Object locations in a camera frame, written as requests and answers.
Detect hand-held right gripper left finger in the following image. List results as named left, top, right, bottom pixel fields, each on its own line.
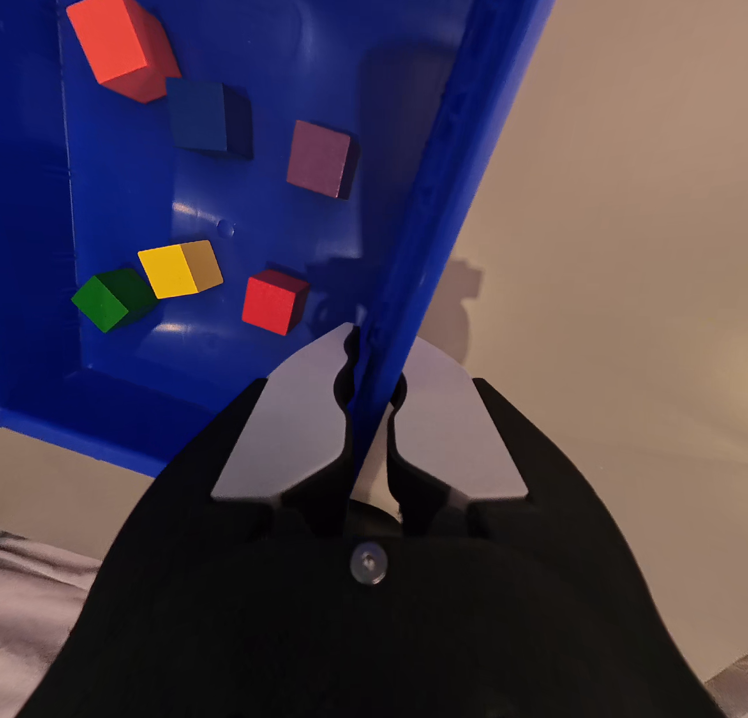
left=210, top=322, right=359, bottom=514

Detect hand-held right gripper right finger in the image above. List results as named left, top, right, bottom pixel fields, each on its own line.
left=386, top=340, right=530, bottom=520

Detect red wooden cube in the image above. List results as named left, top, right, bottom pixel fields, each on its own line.
left=241, top=269, right=310, bottom=337

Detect yellow wooden cube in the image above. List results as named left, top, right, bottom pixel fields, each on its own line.
left=137, top=240, right=224, bottom=300

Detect green wooden cube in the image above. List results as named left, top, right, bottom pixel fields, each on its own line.
left=71, top=268, right=157, bottom=333

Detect purple wooden cube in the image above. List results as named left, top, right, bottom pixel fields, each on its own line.
left=286, top=120, right=360, bottom=200

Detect blue wooden cube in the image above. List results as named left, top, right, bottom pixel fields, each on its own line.
left=165, top=78, right=254, bottom=159

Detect blue plastic bin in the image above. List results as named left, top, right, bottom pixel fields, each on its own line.
left=0, top=0, right=568, bottom=497

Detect orange wooden cube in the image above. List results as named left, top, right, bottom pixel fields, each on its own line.
left=66, top=0, right=182, bottom=104

